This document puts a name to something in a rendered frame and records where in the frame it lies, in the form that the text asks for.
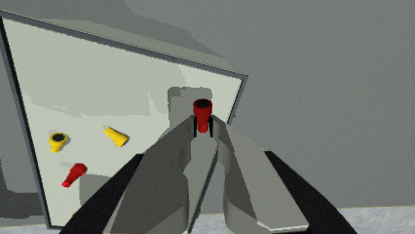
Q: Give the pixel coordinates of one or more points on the red wire connector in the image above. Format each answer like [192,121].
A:
[76,171]
[202,110]

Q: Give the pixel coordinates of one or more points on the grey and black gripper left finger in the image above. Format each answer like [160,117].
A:
[149,195]

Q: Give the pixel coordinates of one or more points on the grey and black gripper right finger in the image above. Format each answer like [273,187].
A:
[263,195]

